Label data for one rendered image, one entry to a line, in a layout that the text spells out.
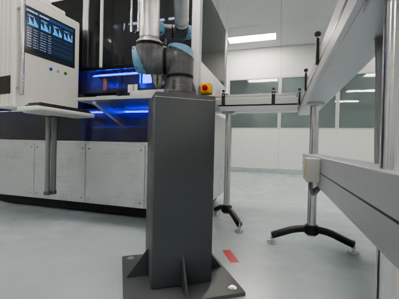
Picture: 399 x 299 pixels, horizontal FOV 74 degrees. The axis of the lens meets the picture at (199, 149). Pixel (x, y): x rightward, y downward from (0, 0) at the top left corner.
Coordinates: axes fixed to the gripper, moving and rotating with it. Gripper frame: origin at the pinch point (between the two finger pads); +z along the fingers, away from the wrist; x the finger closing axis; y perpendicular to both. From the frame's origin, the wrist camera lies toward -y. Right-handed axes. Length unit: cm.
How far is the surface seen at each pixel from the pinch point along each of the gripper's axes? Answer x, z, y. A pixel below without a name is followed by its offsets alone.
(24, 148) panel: 150, 44, 38
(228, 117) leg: -33, 13, 52
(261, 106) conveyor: -58, 5, 48
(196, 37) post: -11, -43, 39
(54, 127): 96, 24, 19
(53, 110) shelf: 67, 15, -10
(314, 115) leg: -89, 15, 20
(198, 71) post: -13.0, -18.7, 38.5
